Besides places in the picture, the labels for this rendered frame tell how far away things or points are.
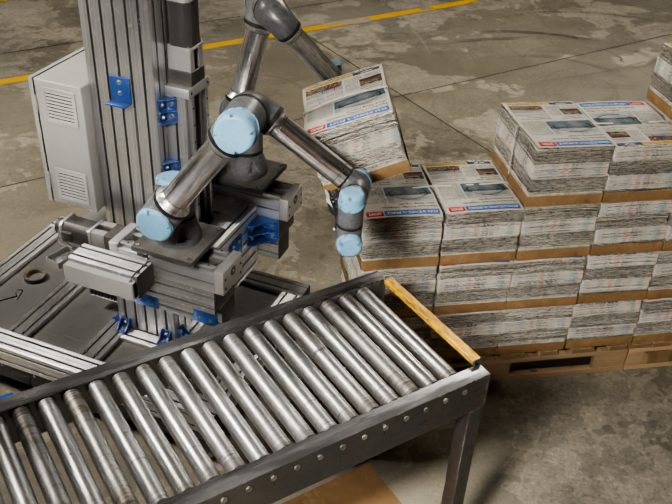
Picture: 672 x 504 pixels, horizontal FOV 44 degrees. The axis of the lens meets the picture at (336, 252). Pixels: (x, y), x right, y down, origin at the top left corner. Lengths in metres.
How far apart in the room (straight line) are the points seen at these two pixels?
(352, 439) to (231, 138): 0.86
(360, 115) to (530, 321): 1.20
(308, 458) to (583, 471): 1.44
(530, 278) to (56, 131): 1.77
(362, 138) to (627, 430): 1.61
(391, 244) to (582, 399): 1.09
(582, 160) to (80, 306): 2.02
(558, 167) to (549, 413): 1.01
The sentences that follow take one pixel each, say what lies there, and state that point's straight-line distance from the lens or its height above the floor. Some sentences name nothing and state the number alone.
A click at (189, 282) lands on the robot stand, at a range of 2.77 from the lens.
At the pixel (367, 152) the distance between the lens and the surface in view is 2.64.
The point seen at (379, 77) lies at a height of 1.27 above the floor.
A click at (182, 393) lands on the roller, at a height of 0.80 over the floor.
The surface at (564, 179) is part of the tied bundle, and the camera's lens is 3.03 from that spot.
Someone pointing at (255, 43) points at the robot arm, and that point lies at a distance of 3.06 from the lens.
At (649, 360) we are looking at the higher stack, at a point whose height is 0.04.
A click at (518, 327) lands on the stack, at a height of 0.28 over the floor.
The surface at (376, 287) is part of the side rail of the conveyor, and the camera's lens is 2.63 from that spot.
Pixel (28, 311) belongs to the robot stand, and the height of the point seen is 0.21.
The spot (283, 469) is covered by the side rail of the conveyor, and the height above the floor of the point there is 0.79.
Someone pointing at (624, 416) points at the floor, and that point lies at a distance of 3.54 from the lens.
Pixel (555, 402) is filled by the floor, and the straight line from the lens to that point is 3.50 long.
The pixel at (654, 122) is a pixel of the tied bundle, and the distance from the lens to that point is 3.30.
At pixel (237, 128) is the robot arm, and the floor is 1.34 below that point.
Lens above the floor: 2.35
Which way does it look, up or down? 35 degrees down
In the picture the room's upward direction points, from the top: 3 degrees clockwise
